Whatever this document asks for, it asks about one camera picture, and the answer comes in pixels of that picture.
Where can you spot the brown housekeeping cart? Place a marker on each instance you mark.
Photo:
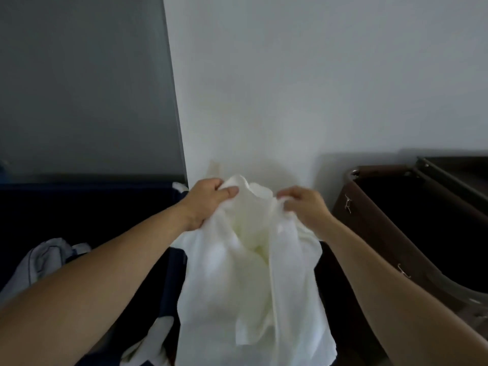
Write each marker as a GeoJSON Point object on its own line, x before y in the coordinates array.
{"type": "Point", "coordinates": [381, 232]}

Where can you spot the person's left forearm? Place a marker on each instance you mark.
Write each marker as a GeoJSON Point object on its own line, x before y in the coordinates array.
{"type": "Point", "coordinates": [76, 293]}

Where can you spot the white towel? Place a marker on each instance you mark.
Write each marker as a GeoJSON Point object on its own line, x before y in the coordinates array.
{"type": "Point", "coordinates": [228, 282]}

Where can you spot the person's right hand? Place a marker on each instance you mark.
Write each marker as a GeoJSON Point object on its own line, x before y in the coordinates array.
{"type": "Point", "coordinates": [310, 209]}

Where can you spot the grey door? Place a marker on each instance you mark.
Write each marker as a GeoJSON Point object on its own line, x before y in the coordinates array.
{"type": "Point", "coordinates": [76, 91]}

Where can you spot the navy laundry hamper white frame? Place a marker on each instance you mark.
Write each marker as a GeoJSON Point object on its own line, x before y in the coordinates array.
{"type": "Point", "coordinates": [95, 209]}

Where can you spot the white pillowcase black piping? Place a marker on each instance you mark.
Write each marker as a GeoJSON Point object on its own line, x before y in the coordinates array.
{"type": "Point", "coordinates": [42, 259]}

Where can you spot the person's left hand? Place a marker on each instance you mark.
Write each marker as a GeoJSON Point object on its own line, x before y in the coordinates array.
{"type": "Point", "coordinates": [206, 203]}

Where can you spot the person's right forearm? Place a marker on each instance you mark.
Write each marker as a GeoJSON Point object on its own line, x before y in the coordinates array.
{"type": "Point", "coordinates": [411, 301]}

